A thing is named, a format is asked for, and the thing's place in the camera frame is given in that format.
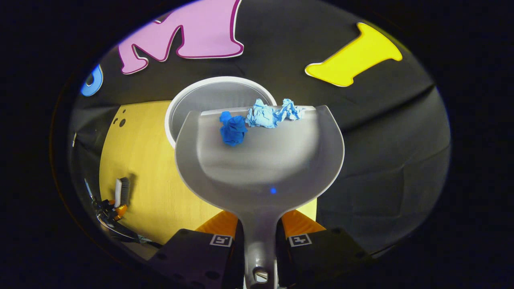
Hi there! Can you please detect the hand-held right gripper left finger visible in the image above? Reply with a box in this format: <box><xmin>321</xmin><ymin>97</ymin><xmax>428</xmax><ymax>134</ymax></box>
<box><xmin>148</xmin><ymin>210</ymin><xmax>245</xmax><ymax>289</ymax></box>

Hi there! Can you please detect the thin grey cable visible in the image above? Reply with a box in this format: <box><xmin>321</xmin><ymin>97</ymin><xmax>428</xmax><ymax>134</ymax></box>
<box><xmin>96</xmin><ymin>213</ymin><xmax>163</xmax><ymax>246</ymax></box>

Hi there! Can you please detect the white ribbed garbage bin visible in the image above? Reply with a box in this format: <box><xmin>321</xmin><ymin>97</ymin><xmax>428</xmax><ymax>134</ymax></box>
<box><xmin>165</xmin><ymin>76</ymin><xmax>277</xmax><ymax>149</ymax></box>

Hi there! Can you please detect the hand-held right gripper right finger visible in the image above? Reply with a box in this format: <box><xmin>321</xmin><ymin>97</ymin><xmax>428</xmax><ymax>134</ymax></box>
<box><xmin>276</xmin><ymin>209</ymin><xmax>376</xmax><ymax>288</ymax></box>

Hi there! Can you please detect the dark blue paper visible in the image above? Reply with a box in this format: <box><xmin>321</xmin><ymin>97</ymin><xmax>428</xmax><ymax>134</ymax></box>
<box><xmin>219</xmin><ymin>111</ymin><xmax>249</xmax><ymax>147</ymax></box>

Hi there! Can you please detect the light blue paper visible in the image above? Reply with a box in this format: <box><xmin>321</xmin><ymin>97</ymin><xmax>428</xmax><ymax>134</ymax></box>
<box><xmin>246</xmin><ymin>98</ymin><xmax>306</xmax><ymax>129</ymax></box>

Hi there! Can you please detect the grey dustpan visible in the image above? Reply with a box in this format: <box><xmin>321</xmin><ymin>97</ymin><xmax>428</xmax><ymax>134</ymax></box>
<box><xmin>175</xmin><ymin>105</ymin><xmax>345</xmax><ymax>289</ymax></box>

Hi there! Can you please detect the small grey broom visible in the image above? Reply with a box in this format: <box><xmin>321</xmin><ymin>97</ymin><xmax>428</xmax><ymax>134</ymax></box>
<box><xmin>114</xmin><ymin>177</ymin><xmax>131</xmax><ymax>208</ymax></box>

